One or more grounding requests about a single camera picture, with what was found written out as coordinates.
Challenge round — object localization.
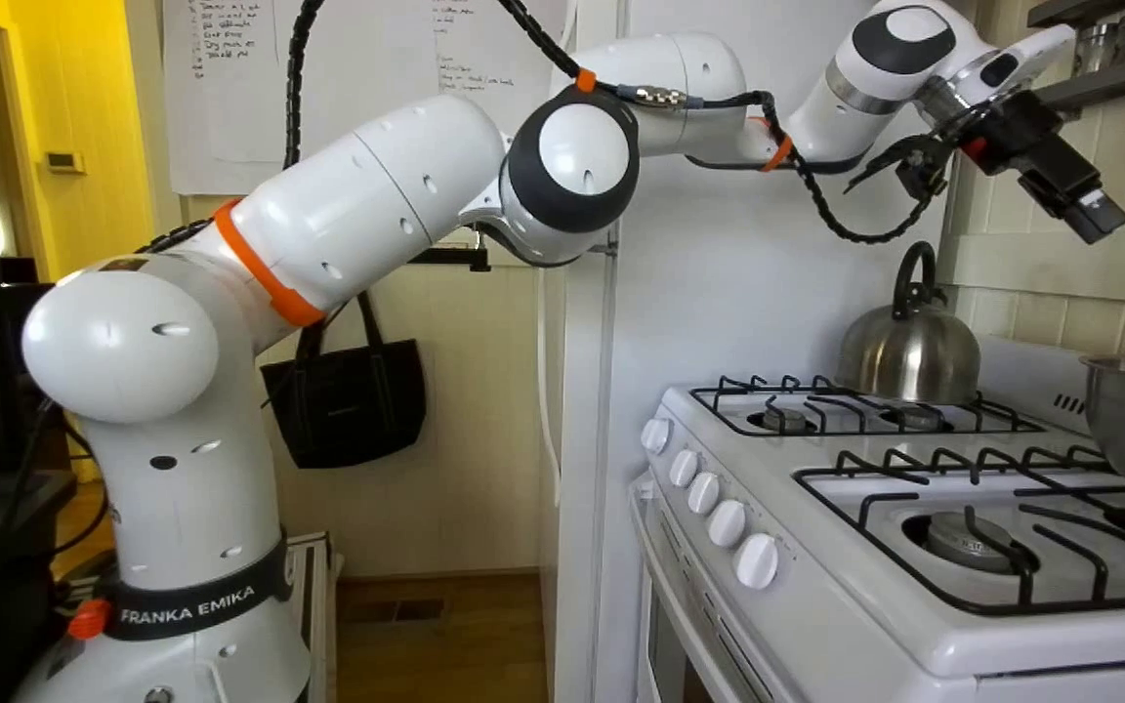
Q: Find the silver kettle with black handle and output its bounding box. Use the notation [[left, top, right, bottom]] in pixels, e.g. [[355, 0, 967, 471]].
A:
[[839, 238, 986, 410]]

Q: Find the white stove knob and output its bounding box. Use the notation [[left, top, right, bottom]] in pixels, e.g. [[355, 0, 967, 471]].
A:
[[704, 496, 749, 552], [665, 445, 704, 493], [732, 532, 786, 595], [684, 469, 728, 519], [637, 413, 678, 457]]

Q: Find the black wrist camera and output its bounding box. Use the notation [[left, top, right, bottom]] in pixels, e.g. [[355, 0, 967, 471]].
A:
[[847, 130, 956, 207]]

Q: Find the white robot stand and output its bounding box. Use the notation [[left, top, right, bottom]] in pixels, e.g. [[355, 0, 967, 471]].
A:
[[283, 522, 347, 703]]

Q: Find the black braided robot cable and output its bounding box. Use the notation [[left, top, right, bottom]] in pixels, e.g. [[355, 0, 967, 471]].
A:
[[283, 0, 948, 251]]

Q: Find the white refrigerator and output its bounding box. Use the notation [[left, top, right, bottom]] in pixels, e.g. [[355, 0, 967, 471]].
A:
[[537, 0, 986, 703]]

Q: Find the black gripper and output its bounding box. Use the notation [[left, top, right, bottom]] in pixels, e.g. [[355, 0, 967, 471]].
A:
[[946, 90, 1125, 251]]

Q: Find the black tote bag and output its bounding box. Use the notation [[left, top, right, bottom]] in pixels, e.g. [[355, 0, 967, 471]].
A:
[[260, 290, 429, 471]]

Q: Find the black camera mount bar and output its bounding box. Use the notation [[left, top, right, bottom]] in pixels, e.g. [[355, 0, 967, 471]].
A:
[[409, 243, 497, 272]]

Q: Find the white gas stove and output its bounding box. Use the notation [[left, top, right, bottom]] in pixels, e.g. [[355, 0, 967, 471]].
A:
[[624, 333, 1125, 703]]

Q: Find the black stove grate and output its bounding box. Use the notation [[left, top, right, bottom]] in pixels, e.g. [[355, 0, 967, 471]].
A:
[[687, 370, 1053, 440], [791, 440, 1125, 622]]

